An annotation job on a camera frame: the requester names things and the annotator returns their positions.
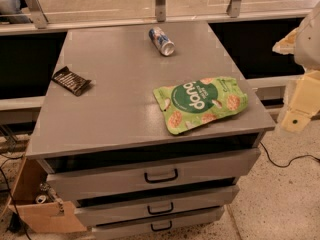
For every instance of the brown cardboard box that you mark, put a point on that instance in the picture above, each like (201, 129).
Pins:
(46, 217)

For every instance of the grey drawer cabinet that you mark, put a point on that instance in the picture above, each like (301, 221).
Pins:
(118, 121)

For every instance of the black bottom drawer handle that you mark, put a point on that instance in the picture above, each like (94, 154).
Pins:
(161, 227)

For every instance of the blue silver redbull can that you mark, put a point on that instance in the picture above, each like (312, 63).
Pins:
(161, 41)

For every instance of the black top drawer handle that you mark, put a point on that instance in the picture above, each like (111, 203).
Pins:
(161, 178)

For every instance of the person in blue jeans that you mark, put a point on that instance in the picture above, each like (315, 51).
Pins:
(11, 12)

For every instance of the bottom grey drawer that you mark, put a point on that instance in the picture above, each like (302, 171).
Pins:
(142, 226)

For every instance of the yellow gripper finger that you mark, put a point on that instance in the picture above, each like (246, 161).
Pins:
(302, 101)
(287, 44)

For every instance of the top grey drawer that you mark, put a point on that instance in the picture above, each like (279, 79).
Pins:
(107, 181)

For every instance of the green snack pouch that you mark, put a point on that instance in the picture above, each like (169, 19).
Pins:
(193, 104)

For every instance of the grey drawer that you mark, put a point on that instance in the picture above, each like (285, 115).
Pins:
(107, 181)
(142, 226)
(134, 205)

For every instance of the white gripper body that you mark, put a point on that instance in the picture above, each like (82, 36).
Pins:
(309, 45)

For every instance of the dark brown snack wrapper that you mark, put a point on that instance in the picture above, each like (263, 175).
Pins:
(70, 81)

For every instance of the left metal railing post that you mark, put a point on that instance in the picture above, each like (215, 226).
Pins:
(38, 17)

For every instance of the small can in box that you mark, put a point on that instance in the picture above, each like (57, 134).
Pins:
(41, 199)

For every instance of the middle metal railing post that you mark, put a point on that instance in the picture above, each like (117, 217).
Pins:
(160, 10)

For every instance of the black drawer handle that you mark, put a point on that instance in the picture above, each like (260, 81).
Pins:
(158, 210)
(161, 227)
(161, 178)

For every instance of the black middle drawer handle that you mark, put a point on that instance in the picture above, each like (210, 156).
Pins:
(158, 210)

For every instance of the middle grey drawer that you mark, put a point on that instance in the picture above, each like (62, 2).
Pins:
(134, 205)

